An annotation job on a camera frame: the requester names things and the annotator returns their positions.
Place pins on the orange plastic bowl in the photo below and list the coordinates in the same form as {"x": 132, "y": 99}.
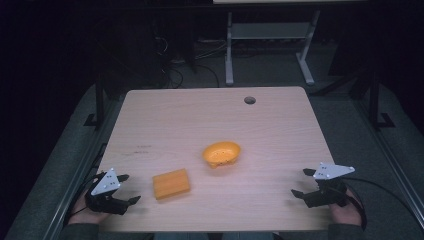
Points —
{"x": 221, "y": 153}

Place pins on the white metal desk frame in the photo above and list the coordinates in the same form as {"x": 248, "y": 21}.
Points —
{"x": 266, "y": 30}

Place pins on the black metal stand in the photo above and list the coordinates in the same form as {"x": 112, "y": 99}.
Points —
{"x": 99, "y": 100}
{"x": 375, "y": 100}

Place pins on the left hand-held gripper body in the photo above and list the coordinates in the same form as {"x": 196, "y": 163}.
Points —
{"x": 105, "y": 183}

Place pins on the person's right hand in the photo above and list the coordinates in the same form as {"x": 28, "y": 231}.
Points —
{"x": 345, "y": 215}

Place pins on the aluminium profile rail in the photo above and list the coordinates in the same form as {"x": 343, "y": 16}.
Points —
{"x": 80, "y": 170}
{"x": 393, "y": 166}

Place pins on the person's left hand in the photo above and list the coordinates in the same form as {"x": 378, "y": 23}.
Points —
{"x": 83, "y": 216}

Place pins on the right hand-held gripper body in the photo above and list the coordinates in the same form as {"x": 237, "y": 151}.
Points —
{"x": 330, "y": 170}

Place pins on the orange sponge block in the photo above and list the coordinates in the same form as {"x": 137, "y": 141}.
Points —
{"x": 171, "y": 184}

